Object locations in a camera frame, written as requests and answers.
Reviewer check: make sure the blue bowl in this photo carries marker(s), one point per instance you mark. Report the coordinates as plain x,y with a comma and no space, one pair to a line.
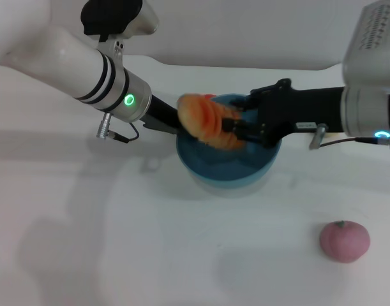
229,169

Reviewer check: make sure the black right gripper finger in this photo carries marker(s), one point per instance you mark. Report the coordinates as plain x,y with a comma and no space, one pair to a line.
242,127
245,103

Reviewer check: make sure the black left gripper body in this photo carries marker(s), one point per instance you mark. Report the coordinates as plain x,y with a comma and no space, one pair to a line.
161,116

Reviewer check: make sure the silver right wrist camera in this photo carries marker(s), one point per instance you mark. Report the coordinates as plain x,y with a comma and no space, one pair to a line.
373,41

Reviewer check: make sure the pink toy peach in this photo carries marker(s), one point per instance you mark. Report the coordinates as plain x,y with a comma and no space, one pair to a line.
344,242

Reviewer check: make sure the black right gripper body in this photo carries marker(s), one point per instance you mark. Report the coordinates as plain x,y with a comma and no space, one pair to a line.
296,105

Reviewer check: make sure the orange striped bread roll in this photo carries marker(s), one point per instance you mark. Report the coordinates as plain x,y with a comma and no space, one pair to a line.
204,119

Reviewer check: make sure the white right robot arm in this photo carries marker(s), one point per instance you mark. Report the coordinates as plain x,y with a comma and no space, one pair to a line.
370,110

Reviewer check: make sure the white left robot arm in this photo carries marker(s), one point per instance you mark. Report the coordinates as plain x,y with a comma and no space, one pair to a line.
70,63

